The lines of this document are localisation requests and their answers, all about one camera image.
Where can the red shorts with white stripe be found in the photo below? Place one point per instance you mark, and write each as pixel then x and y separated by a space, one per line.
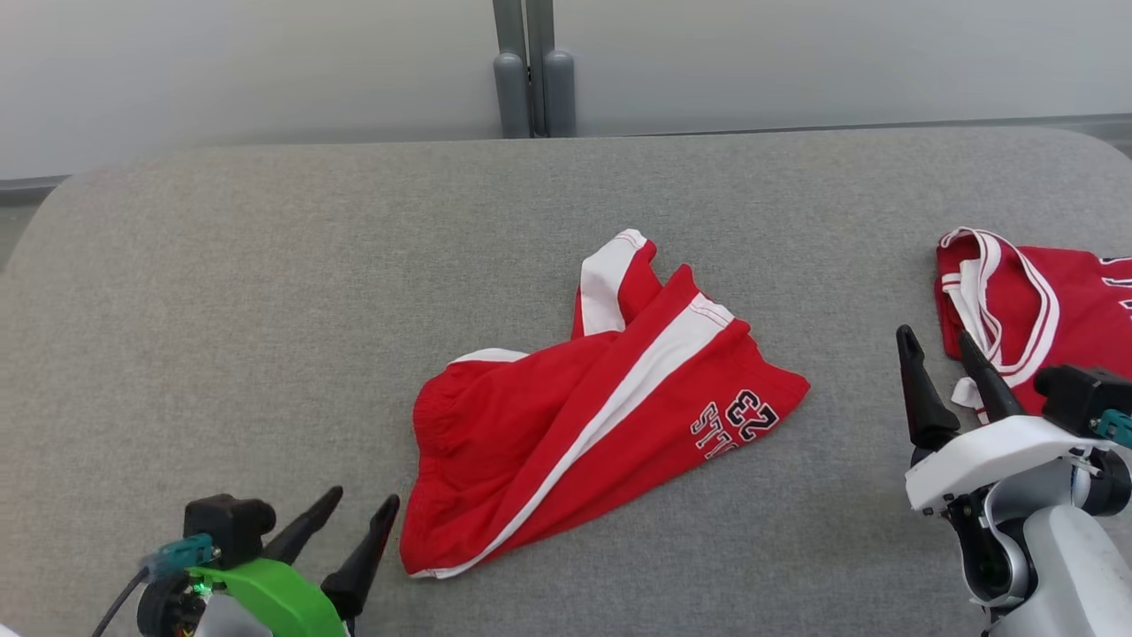
pixel 548 425

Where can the grey double partition post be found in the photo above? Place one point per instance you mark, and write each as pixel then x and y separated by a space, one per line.
pixel 533 80

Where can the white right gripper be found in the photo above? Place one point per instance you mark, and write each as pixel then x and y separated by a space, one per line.
pixel 990 456

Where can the red basketball jersey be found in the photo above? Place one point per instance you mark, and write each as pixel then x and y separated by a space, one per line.
pixel 1074 301

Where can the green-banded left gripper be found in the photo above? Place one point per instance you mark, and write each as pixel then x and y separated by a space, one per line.
pixel 283 597

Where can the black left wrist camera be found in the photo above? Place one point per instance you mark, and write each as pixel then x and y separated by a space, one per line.
pixel 225 526

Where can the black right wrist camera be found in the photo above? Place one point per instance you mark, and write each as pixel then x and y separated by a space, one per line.
pixel 1074 394

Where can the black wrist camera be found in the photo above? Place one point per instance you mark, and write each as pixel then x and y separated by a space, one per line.
pixel 225 526
pixel 1074 394

